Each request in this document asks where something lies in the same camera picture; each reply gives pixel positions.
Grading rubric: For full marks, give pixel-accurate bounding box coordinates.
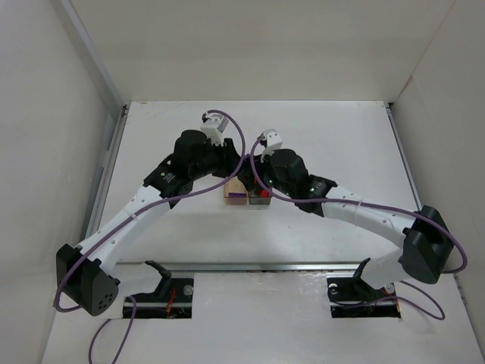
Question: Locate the red curved lego brick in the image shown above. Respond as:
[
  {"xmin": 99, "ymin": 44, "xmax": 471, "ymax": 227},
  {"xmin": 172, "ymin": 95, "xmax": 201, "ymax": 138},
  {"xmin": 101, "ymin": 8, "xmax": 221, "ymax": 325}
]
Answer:
[{"xmin": 253, "ymin": 189, "xmax": 271, "ymax": 202}]

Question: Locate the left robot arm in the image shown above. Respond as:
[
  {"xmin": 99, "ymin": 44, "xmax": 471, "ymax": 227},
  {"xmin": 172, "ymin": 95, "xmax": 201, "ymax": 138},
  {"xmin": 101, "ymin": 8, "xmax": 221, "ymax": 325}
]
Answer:
[{"xmin": 54, "ymin": 130, "xmax": 245, "ymax": 316}]

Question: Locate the grey transparent container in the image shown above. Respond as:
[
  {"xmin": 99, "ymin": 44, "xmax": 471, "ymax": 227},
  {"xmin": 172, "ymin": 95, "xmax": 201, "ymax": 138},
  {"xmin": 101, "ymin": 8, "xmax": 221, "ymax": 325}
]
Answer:
[{"xmin": 248, "ymin": 188, "xmax": 272, "ymax": 206}]

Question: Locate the aluminium left rail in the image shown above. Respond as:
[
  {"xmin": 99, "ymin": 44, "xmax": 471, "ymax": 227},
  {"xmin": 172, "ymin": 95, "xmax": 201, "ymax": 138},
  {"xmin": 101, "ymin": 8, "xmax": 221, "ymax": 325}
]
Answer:
[{"xmin": 52, "ymin": 104, "xmax": 130, "ymax": 307}]

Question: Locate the aluminium front rail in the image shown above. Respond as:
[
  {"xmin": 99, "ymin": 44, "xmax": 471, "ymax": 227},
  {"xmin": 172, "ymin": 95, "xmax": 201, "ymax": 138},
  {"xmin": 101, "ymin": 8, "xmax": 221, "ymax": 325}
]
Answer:
[{"xmin": 117, "ymin": 261, "xmax": 443, "ymax": 273}]

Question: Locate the aluminium rail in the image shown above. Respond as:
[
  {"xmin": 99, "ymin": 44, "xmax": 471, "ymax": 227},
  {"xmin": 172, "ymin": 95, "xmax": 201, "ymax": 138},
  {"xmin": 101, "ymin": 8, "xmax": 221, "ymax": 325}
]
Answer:
[
  {"xmin": 117, "ymin": 261, "xmax": 443, "ymax": 273},
  {"xmin": 384, "ymin": 102, "xmax": 467, "ymax": 307},
  {"xmin": 52, "ymin": 104, "xmax": 130, "ymax": 307}
]

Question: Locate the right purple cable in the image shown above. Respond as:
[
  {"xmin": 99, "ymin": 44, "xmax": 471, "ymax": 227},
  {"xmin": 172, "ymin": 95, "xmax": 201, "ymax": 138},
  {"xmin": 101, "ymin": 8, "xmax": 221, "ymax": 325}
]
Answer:
[{"xmin": 249, "ymin": 138, "xmax": 468, "ymax": 322}]

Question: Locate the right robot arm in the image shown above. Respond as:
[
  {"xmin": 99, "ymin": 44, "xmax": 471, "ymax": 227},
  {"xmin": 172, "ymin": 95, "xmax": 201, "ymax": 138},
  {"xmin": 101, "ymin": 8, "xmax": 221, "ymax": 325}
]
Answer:
[{"xmin": 237, "ymin": 149, "xmax": 453, "ymax": 289}]

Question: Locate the aluminium right rail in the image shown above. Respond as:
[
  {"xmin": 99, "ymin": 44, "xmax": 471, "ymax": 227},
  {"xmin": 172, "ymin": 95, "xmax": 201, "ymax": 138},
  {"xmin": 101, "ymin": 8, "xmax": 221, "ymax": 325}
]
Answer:
[{"xmin": 384, "ymin": 102, "xmax": 467, "ymax": 307}]

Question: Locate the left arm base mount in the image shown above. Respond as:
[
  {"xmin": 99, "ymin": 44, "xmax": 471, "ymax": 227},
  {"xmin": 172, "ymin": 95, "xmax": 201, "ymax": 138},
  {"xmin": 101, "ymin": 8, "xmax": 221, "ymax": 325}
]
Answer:
[{"xmin": 123, "ymin": 260, "xmax": 195, "ymax": 319}]

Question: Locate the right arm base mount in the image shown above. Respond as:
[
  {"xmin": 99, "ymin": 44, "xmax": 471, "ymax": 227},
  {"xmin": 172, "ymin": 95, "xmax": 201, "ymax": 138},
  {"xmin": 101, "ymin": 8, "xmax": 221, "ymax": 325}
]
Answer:
[{"xmin": 326, "ymin": 258, "xmax": 401, "ymax": 319}]

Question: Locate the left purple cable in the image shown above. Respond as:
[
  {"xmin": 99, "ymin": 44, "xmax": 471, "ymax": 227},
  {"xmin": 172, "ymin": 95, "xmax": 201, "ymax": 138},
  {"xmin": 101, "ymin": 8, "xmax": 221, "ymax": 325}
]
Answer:
[{"xmin": 53, "ymin": 109, "xmax": 251, "ymax": 364}]

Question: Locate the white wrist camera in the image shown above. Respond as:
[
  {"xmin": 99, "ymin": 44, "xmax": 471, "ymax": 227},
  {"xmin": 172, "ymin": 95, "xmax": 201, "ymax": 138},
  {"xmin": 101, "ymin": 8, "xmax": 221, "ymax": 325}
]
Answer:
[
  {"xmin": 258, "ymin": 129, "xmax": 283, "ymax": 160},
  {"xmin": 200, "ymin": 111, "xmax": 229, "ymax": 146}
]

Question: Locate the purple curved lego brick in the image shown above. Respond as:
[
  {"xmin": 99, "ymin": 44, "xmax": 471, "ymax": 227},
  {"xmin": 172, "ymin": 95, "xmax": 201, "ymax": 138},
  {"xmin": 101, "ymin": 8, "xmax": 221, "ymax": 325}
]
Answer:
[{"xmin": 227, "ymin": 193, "xmax": 247, "ymax": 199}]

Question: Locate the purple cable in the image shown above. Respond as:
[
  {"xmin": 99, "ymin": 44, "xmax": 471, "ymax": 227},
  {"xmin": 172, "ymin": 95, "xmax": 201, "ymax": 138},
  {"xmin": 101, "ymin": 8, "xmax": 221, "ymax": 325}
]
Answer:
[
  {"xmin": 53, "ymin": 109, "xmax": 251, "ymax": 364},
  {"xmin": 249, "ymin": 138, "xmax": 468, "ymax": 322}
]

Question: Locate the amber transparent container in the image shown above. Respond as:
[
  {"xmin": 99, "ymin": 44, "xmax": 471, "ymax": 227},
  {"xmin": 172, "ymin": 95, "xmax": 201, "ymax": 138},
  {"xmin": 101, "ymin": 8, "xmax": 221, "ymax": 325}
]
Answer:
[{"xmin": 223, "ymin": 177, "xmax": 249, "ymax": 206}]

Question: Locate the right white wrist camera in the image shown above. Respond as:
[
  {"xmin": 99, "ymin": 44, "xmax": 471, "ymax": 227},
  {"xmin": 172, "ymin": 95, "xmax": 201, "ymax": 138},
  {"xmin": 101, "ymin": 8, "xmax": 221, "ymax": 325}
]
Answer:
[{"xmin": 258, "ymin": 129, "xmax": 283, "ymax": 160}]

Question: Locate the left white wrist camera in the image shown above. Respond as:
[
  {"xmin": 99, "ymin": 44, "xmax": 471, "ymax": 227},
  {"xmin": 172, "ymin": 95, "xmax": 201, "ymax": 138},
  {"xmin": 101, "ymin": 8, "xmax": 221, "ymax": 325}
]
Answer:
[{"xmin": 200, "ymin": 111, "xmax": 229, "ymax": 146}]

